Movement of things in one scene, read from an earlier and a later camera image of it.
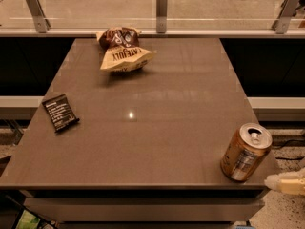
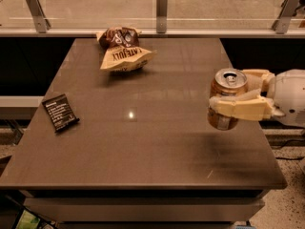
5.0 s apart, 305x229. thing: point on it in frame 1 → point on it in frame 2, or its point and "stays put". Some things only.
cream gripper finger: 287,182 → 249,105
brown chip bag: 122,51 stays put
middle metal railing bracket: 161,10 stays put
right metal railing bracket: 287,10 stays put
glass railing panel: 190,7 stays put
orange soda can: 246,150 → 227,82
